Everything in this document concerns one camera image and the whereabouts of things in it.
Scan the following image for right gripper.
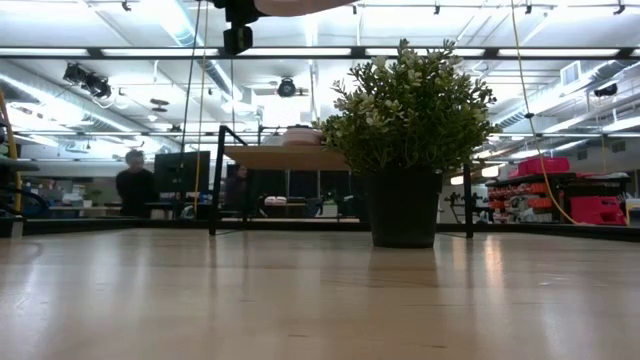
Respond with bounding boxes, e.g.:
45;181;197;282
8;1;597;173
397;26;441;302
212;0;266;26

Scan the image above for black ceiling spotlights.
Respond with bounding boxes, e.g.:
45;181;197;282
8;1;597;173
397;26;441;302
62;62;113;100

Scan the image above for dark background monitor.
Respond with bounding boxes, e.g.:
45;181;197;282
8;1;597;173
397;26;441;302
153;150;212;194

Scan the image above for person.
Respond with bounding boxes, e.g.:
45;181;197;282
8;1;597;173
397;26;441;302
223;163;251;214
114;148;158;219

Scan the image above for green plant in black pot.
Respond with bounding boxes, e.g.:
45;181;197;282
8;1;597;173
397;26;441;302
312;38;501;250

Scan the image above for black office desk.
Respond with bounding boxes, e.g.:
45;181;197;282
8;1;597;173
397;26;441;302
0;157;41;174

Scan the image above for red storage bin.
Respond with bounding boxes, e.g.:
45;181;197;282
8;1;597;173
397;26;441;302
569;195;627;226
517;157;571;176

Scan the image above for storage rack with orange items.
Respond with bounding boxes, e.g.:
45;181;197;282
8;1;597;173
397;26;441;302
485;172;569;225

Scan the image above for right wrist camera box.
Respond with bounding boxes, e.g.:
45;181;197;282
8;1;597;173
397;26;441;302
222;24;254;57

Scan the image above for black overhead frame beam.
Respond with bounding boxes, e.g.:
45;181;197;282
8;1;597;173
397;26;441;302
0;46;640;61

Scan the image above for thin black cable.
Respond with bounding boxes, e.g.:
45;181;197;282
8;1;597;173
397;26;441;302
178;0;202;154

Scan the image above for black overhead camera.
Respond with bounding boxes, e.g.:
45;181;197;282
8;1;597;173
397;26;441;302
276;76;298;99

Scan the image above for black metal frame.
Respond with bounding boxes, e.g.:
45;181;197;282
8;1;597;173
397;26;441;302
208;123;475;240

